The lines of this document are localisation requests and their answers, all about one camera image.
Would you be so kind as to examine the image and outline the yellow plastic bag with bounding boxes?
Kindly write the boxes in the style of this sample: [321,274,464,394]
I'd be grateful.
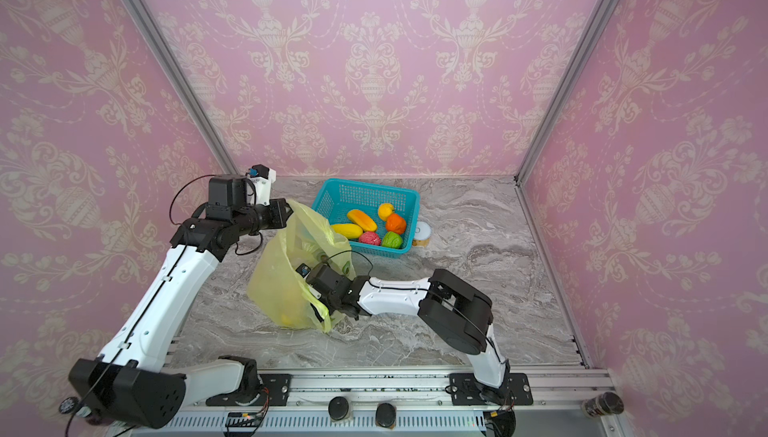
[246,199,356,333]

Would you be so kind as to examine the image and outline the pink toy fruit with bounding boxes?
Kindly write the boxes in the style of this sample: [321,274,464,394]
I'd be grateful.
[357,232,381,246]

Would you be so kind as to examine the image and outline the green toy vegetable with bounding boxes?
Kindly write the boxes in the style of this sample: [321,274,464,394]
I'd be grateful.
[381,231,403,250]

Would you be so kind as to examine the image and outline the orange-yellow toy mango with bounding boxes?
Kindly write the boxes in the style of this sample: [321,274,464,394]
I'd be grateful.
[347,209,378,233]

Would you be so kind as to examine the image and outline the orange toy fruit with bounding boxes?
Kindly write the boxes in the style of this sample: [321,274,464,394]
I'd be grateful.
[386,213,407,235]

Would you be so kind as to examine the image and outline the small yellow toy lemon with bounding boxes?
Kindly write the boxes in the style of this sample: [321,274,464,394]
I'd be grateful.
[377,203,395,222]

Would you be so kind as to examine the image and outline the yellow toy fruit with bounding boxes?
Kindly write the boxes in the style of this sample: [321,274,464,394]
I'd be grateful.
[331,223,364,241]

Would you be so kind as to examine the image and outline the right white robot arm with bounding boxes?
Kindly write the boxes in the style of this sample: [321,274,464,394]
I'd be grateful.
[297,261,513,407]

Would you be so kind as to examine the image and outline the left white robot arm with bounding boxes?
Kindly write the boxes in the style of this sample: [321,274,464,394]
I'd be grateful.
[59,165,292,429]

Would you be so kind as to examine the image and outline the teal plastic basket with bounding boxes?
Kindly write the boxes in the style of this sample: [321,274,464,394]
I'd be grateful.
[312,178,421,259]

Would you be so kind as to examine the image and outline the small orange-print tin can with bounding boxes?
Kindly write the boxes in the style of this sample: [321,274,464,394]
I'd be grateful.
[412,221,432,247]

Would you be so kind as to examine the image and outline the black knob left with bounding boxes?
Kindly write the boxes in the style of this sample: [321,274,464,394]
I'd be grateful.
[327,396,351,422]

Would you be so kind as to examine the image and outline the black knob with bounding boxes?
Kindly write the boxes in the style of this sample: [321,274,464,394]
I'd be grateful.
[374,402,397,429]
[327,396,351,422]

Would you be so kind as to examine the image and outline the black knob right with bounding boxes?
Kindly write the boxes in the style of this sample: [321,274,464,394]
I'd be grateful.
[374,402,397,429]

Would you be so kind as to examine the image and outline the purple bottle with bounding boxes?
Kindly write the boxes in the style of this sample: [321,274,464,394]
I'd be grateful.
[58,396,93,419]

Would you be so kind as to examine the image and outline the dark jar right corner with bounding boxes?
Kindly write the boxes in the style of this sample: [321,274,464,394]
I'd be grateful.
[581,391,625,418]

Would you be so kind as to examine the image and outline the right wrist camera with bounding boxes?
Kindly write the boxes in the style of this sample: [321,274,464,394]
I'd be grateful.
[296,264,311,278]

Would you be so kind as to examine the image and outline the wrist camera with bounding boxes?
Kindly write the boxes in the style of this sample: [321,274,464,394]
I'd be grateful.
[247,164,277,206]
[296,264,311,278]

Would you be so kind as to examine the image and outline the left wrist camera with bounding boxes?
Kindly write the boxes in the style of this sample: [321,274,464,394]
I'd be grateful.
[247,164,277,206]

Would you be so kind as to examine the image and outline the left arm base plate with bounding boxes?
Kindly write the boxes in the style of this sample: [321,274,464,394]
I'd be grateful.
[205,373,292,407]

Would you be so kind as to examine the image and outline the aluminium front rail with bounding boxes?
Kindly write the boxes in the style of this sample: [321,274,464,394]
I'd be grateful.
[106,367,630,436]

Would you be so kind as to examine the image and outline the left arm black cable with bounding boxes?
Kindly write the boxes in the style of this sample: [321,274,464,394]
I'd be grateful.
[62,174,265,437]

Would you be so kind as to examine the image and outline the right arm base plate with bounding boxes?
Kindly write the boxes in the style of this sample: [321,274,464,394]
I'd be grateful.
[445,373,534,407]

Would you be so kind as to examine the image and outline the left corner aluminium post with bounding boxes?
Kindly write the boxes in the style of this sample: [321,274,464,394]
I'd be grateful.
[121,0,241,174]

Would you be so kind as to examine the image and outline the corner aluminium post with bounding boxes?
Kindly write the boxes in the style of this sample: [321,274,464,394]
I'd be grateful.
[516,0,619,188]
[121,0,241,174]

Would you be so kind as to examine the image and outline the right corner aluminium post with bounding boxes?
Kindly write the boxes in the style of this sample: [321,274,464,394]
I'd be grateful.
[516,0,619,188]

